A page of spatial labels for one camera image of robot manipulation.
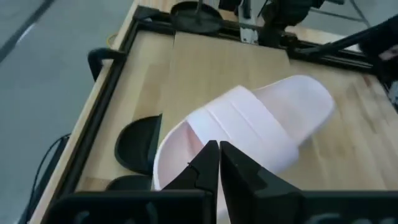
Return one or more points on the white foam slide sandal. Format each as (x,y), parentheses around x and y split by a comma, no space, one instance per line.
(248,121)

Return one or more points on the black table frame rail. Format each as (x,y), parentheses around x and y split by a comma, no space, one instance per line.
(102,93)

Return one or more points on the wooden shelf black metal frame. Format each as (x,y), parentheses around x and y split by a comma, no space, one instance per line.
(224,62)

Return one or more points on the black plant pot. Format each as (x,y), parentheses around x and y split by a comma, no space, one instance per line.
(196,21)

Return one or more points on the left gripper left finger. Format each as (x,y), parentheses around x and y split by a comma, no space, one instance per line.
(202,174)

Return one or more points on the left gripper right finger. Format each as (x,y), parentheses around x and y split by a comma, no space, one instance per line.
(248,189)

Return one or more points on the silver metal bracket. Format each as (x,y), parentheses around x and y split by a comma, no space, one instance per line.
(248,28)

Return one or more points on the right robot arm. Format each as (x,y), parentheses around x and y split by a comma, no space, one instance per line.
(289,15)

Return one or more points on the black foam slide sandal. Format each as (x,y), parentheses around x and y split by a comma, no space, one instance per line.
(136,146)

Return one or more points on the black bent bracket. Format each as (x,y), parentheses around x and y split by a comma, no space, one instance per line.
(96,57)

